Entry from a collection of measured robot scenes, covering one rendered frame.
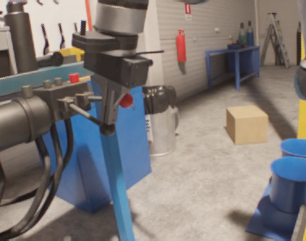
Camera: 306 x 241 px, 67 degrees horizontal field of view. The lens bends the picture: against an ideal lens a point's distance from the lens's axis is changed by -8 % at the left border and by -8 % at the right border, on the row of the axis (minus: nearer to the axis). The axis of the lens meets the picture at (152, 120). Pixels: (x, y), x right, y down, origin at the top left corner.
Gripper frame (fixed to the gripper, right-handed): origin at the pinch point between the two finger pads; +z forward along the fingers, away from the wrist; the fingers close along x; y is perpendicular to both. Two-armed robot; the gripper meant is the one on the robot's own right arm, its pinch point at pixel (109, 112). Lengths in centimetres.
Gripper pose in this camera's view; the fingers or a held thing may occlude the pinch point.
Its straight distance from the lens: 53.6
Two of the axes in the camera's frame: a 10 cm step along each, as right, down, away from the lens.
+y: 5.9, -2.9, 7.5
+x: -7.9, -4.1, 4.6
